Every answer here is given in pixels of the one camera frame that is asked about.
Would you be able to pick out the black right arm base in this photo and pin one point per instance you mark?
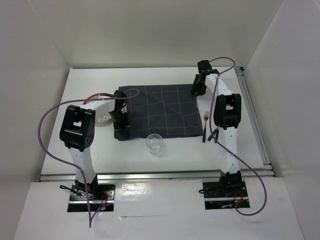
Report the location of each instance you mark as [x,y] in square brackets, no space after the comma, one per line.
[217,199]

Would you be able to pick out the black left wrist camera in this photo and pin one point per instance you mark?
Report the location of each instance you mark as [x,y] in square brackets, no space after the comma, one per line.
[121,98]

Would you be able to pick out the clear plastic cup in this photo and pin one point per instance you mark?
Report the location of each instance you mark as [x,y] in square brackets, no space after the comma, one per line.
[154,143]

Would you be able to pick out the aluminium right side rail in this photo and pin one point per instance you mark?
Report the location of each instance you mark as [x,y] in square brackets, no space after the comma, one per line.
[240,74]

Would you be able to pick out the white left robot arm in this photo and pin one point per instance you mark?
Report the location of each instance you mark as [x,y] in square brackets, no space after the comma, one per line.
[78,131]

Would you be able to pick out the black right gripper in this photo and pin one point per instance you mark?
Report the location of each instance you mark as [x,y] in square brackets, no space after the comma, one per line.
[194,88]

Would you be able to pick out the aluminium front table rail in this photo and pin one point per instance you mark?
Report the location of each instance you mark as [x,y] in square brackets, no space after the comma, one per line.
[138,176]

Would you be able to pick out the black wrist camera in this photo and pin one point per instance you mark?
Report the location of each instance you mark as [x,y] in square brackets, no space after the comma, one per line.
[204,66]
[121,98]

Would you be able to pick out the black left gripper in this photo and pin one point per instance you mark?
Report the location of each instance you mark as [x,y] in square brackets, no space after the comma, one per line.
[123,125]

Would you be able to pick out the dark checked cloth napkin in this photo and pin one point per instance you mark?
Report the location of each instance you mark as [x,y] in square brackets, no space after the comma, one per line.
[170,111]

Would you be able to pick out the gold fork green handle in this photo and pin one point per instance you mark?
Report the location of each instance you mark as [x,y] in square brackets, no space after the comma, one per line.
[206,118]

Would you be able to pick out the floral plate orange rim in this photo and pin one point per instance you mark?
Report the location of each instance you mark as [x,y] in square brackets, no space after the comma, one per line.
[103,118]

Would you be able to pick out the gold knife green handle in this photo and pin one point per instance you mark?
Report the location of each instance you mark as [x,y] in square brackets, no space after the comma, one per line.
[215,134]

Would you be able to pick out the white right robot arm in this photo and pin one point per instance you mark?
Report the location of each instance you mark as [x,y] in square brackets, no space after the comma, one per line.
[227,112]

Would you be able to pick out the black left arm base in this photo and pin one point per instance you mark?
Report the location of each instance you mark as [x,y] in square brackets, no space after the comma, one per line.
[102,200]

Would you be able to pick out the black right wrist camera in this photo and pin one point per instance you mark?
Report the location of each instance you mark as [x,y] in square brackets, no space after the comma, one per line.
[204,66]

